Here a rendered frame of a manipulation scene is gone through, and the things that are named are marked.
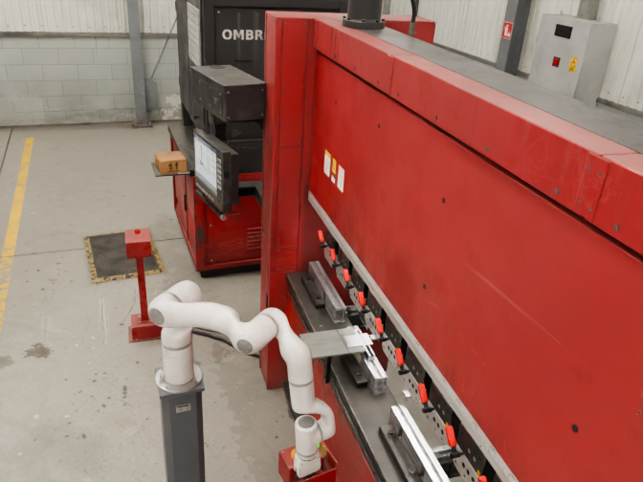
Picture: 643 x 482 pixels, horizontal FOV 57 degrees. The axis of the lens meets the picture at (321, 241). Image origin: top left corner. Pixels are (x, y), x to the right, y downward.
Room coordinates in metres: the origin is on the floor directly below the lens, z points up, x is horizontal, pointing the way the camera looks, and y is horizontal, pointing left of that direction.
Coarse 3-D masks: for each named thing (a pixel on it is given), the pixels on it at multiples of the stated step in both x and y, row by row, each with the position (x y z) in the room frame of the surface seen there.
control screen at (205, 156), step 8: (200, 144) 3.28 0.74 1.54; (208, 144) 3.18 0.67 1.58; (200, 152) 3.28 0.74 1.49; (208, 152) 3.18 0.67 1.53; (200, 160) 3.29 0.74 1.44; (208, 160) 3.18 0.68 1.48; (208, 168) 3.19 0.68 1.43; (200, 176) 3.30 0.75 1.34; (208, 176) 3.19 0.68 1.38; (208, 184) 3.19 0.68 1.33
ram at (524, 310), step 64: (320, 64) 2.98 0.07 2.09; (320, 128) 2.92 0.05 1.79; (384, 128) 2.17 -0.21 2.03; (320, 192) 2.85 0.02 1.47; (384, 192) 2.11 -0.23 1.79; (448, 192) 1.68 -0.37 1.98; (512, 192) 1.39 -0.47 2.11; (384, 256) 2.04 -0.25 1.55; (448, 256) 1.62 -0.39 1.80; (512, 256) 1.34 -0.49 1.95; (576, 256) 1.14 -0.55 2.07; (640, 256) 1.02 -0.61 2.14; (448, 320) 1.55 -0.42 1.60; (512, 320) 1.28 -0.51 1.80; (576, 320) 1.09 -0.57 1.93; (640, 320) 0.95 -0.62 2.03; (512, 384) 1.23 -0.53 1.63; (576, 384) 1.04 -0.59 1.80; (640, 384) 0.91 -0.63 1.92; (512, 448) 1.17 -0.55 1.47; (576, 448) 0.99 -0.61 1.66; (640, 448) 0.86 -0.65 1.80
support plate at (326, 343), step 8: (344, 328) 2.32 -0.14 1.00; (352, 328) 2.33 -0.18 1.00; (304, 336) 2.24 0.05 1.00; (312, 336) 2.24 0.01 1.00; (320, 336) 2.25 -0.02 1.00; (328, 336) 2.25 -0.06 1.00; (336, 336) 2.26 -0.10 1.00; (312, 344) 2.18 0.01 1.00; (320, 344) 2.18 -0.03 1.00; (328, 344) 2.19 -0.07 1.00; (336, 344) 2.19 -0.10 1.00; (312, 352) 2.12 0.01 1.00; (320, 352) 2.13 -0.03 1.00; (328, 352) 2.13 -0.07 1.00; (336, 352) 2.13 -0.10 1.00; (344, 352) 2.14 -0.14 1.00; (352, 352) 2.14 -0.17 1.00; (360, 352) 2.16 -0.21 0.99
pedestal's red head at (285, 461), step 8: (288, 448) 1.77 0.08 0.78; (320, 448) 1.77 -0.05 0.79; (280, 456) 1.73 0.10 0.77; (288, 456) 1.72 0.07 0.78; (320, 456) 1.73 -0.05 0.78; (280, 464) 1.73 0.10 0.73; (288, 464) 1.68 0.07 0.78; (336, 464) 1.65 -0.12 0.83; (280, 472) 1.72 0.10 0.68; (288, 472) 1.67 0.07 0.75; (320, 472) 1.68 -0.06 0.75; (328, 472) 1.64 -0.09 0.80; (336, 472) 1.66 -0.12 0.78; (288, 480) 1.66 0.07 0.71; (296, 480) 1.67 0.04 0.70; (304, 480) 1.58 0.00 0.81; (312, 480) 1.60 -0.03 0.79; (320, 480) 1.62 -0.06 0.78; (328, 480) 1.64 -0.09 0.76
